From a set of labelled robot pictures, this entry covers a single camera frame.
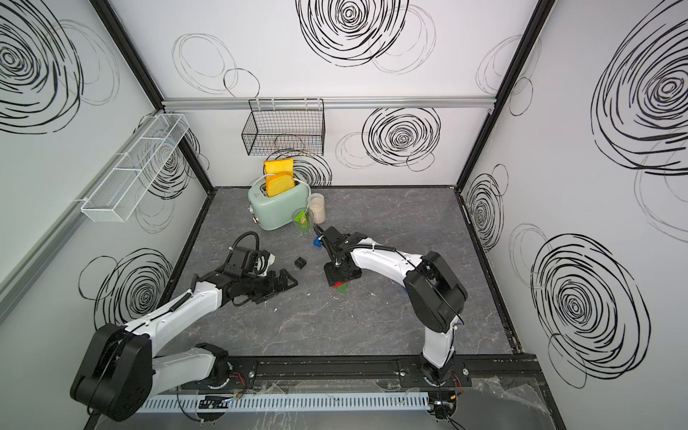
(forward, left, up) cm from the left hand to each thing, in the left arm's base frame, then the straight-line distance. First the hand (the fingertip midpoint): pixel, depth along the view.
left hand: (287, 287), depth 84 cm
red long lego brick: (0, -16, +4) cm, 17 cm away
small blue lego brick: (+21, -7, -5) cm, 23 cm away
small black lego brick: (+12, -2, -5) cm, 13 cm away
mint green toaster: (+27, +8, +6) cm, 28 cm away
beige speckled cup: (+33, -6, +3) cm, 34 cm away
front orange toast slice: (+33, +6, +14) cm, 36 cm away
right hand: (+4, -16, -1) cm, 16 cm away
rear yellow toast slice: (+39, +9, +16) cm, 43 cm away
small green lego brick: (+2, -17, -5) cm, 18 cm away
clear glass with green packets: (+28, -1, -1) cm, 28 cm away
